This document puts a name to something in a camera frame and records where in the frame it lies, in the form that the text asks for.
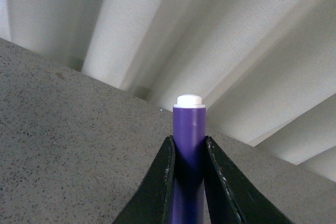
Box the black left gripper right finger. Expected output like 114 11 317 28
204 136 292 223

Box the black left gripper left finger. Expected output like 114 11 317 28
113 136 175 223

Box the purple highlighter pen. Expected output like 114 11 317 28
170 94 206 223

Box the white pleated curtain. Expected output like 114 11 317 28
1 0 335 180

